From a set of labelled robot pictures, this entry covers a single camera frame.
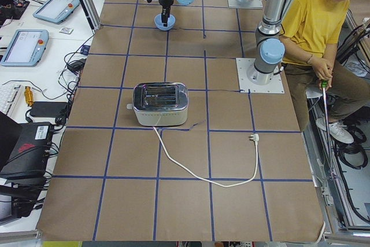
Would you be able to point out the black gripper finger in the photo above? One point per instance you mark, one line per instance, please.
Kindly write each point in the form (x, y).
(165, 14)

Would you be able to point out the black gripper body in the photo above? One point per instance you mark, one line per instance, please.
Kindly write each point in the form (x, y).
(165, 0)

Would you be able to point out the silver white toaster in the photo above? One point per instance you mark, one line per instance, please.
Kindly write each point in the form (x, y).
(160, 104)

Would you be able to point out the upper teach pendant tablet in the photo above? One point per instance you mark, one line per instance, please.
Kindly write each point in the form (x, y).
(56, 11)

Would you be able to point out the teach pendant tablet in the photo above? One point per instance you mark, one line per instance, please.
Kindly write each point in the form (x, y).
(56, 11)
(26, 48)

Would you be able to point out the brown paper table mat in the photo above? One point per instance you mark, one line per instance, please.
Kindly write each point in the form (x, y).
(182, 129)

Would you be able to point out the lower teach pendant tablet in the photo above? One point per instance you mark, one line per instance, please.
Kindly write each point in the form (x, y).
(26, 48)

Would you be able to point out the person in yellow shirt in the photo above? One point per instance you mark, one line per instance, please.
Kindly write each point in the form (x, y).
(310, 36)

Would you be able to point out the black power adapter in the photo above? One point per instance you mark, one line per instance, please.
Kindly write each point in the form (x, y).
(47, 109)

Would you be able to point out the white keyboard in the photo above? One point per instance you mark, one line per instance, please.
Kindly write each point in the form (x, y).
(10, 94)

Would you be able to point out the black computer box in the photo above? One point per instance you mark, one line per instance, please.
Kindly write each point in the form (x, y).
(29, 156)

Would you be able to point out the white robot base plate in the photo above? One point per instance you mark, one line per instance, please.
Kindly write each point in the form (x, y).
(253, 81)

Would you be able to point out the green handled stick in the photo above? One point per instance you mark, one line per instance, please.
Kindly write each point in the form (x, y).
(330, 148)

